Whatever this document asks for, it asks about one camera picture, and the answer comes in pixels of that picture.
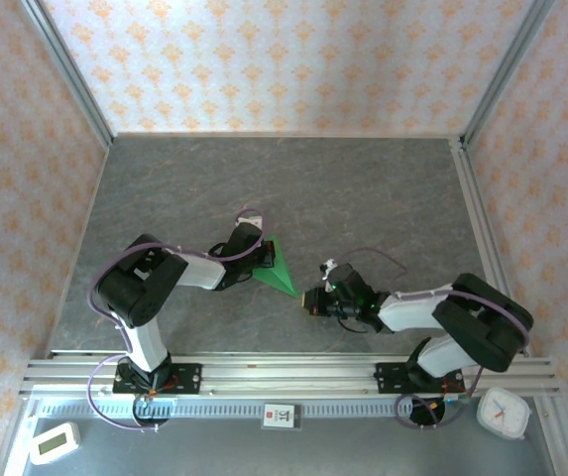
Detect grey slotted cable duct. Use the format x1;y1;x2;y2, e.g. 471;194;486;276
35;399;463;420

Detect red orange power wires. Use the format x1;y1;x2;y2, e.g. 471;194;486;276
145;372;181;399
431;376;467;411

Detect white analog clock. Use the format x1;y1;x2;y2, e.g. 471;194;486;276
476;387;532;441

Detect grey metal sheet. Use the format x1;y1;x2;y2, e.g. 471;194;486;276
20;416;555;476

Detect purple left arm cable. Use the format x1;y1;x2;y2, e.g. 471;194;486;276
87;206;268;432

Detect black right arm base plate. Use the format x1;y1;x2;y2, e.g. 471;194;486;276
375;361;463;396

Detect small label card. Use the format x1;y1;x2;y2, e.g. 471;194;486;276
262;404;297;430

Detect green paper sheet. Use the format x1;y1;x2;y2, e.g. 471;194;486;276
252;236;300;298

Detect aluminium frame post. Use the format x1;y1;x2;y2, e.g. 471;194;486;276
18;0;115;150
461;0;557;150

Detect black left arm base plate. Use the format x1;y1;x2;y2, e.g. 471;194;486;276
113;364;203;396

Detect white digital timer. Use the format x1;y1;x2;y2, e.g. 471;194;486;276
29;420;81;466

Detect aluminium side rail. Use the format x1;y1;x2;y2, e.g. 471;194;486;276
450;137;532;358

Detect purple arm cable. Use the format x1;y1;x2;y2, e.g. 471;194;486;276
335;247;532;430
87;206;268;432

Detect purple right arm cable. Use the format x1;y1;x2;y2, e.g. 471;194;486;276
335;247;532;430

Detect aluminium mounting rail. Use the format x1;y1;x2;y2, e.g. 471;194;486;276
19;350;560;398

